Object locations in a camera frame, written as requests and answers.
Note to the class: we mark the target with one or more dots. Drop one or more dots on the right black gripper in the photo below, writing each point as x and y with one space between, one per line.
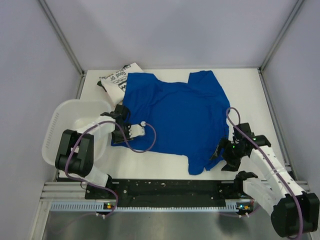
224 144

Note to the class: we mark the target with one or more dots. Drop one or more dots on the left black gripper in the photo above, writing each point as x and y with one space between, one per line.
116 139

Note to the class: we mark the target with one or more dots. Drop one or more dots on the blue t-shirt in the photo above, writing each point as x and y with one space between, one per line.
187 119

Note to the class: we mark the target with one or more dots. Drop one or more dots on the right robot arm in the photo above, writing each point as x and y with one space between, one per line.
292 210

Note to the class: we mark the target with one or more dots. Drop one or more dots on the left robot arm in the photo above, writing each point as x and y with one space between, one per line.
76 150

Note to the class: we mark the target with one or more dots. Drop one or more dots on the white plastic basket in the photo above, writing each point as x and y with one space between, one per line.
73 115

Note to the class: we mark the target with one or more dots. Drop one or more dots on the white folded printed t-shirt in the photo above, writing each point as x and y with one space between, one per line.
115 84

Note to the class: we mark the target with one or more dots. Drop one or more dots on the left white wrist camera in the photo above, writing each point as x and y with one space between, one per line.
137 130

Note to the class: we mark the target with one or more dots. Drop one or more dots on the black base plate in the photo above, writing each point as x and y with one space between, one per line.
182 201

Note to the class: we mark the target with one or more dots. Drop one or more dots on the grey slotted cable duct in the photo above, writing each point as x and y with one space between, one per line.
59 206

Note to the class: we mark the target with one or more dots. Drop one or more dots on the aluminium front rail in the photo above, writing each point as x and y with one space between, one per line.
62 191

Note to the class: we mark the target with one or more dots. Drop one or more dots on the left aluminium frame post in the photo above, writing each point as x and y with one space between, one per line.
60 36

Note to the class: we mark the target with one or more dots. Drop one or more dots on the aluminium frame post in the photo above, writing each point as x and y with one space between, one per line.
60 36
282 33

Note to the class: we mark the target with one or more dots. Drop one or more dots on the right aluminium frame post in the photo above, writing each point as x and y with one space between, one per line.
282 33

